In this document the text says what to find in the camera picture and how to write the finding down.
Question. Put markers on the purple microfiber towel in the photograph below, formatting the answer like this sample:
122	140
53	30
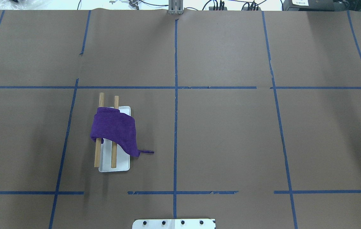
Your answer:
111	124

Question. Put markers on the white wooden towel rack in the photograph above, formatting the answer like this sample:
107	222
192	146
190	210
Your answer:
108	156

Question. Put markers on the black box white label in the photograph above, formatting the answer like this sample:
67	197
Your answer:
311	5

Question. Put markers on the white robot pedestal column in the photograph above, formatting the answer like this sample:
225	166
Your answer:
174	224

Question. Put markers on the aluminium frame post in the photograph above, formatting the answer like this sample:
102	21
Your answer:
175	7

